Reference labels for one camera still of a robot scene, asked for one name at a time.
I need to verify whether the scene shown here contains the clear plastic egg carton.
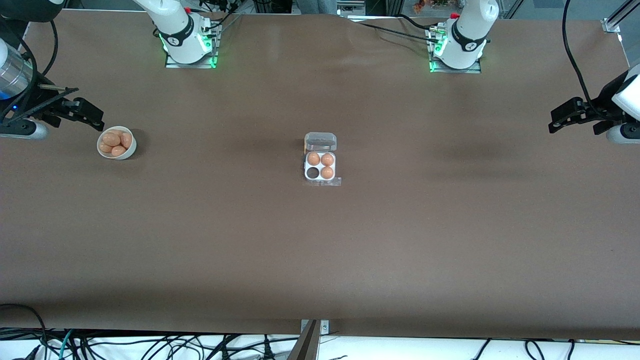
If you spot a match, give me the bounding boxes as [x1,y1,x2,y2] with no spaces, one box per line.
[303,132,343,188]

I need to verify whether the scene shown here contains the white round bowl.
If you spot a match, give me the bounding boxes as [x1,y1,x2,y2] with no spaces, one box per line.
[96,125,138,160]

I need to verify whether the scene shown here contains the orange background object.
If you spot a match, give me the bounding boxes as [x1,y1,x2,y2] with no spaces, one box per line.
[412,0,451,13]

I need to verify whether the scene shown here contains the brown table cover sheet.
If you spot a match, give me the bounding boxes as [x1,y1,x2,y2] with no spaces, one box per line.
[0,9,640,341]

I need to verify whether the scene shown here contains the grey metal equipment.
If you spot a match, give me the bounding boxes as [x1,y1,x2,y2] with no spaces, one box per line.
[338,0,386,22]

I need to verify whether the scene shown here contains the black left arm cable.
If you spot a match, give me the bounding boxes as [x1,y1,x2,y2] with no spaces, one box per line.
[562,0,601,118]

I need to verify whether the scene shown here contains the aluminium frame profile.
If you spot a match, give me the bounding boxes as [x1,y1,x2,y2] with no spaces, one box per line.
[601,0,640,35]

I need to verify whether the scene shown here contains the teal cable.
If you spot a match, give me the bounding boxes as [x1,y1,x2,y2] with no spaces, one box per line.
[56,329,76,360]

